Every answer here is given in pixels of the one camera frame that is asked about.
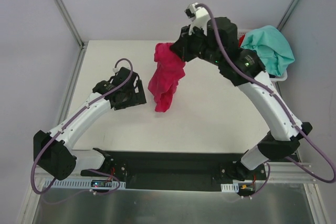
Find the left white cable duct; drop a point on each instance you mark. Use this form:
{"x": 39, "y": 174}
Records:
{"x": 88, "y": 184}

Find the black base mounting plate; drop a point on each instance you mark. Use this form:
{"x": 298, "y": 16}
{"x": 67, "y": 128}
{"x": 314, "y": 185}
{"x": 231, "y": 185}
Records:
{"x": 170, "y": 171}

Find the white plastic laundry basket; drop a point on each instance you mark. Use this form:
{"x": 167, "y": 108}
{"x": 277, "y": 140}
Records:
{"x": 273, "y": 78}

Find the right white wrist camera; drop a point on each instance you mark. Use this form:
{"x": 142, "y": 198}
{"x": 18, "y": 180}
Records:
{"x": 198, "y": 16}

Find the red t shirt in basket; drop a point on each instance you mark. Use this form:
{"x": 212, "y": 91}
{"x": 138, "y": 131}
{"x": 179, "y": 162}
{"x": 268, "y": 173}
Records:
{"x": 241, "y": 41}

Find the teal t shirt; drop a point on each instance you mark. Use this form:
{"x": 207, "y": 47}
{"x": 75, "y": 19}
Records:
{"x": 271, "y": 47}

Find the right white cable duct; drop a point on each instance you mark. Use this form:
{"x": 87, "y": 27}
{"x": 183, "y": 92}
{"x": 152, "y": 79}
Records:
{"x": 230, "y": 188}

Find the magenta t shirt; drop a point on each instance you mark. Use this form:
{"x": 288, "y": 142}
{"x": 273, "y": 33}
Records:
{"x": 169, "y": 71}

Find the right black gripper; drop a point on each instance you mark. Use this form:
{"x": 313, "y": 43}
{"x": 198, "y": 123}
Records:
{"x": 182, "y": 46}

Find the aluminium frame rail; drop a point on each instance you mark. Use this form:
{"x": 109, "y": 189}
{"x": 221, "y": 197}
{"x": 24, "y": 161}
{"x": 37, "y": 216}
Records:
{"x": 280, "y": 172}

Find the white cable duct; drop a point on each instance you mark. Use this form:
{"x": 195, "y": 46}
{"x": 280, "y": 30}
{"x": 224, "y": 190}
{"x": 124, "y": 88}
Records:
{"x": 88, "y": 184}
{"x": 230, "y": 188}

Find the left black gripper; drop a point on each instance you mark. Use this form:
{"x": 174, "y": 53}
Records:
{"x": 140, "y": 92}

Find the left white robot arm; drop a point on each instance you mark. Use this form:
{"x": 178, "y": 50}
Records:
{"x": 54, "y": 151}

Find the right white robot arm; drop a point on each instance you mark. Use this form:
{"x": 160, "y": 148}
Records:
{"x": 284, "y": 135}

